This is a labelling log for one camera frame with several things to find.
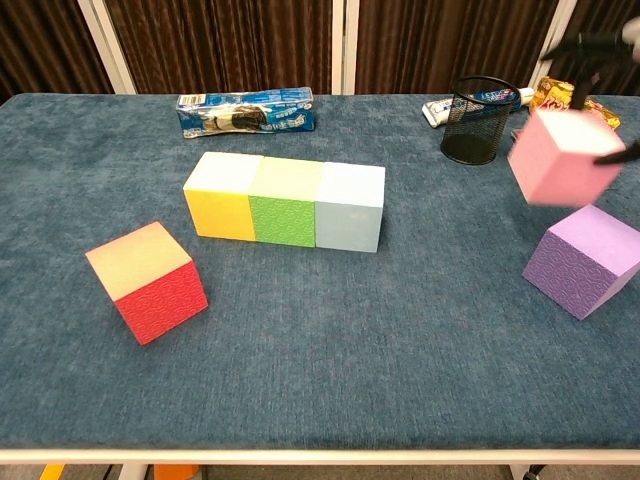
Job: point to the white table leg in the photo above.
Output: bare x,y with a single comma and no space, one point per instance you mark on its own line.
519,472
134,472

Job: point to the red ink pad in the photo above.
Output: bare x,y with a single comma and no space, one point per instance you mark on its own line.
515,135

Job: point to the green foam cube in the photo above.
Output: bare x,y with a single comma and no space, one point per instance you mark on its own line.
285,210

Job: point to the purple foam cube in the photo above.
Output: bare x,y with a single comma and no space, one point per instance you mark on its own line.
580,265

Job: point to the orange object under table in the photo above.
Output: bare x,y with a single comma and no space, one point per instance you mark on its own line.
175,472

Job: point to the pink foam cube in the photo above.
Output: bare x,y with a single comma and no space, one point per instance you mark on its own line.
560,160

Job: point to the white blue toothpaste tube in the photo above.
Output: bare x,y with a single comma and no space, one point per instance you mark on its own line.
435,112

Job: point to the white partition post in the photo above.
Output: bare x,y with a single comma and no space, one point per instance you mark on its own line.
345,45
107,45
560,25

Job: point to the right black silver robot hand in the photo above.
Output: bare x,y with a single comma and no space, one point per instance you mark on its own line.
600,50

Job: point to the red foam cube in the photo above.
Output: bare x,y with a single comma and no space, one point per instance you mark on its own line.
155,295

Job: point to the dark brown pleated curtain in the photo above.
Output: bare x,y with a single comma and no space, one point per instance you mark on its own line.
585,12
50,40
450,40
225,45

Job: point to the light blue foam cube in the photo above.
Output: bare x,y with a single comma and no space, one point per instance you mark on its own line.
347,210

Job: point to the blue cookie package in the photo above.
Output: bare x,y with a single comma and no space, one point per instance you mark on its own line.
245,115

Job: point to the black mesh pen cup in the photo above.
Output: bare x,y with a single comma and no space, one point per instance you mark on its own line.
475,150

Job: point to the yellow floor tape strip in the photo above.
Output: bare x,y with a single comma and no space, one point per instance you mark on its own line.
52,472

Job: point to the yellow foam cube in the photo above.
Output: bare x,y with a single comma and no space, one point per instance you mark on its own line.
222,200

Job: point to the gold snack package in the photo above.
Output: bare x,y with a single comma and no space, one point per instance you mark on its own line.
550,95

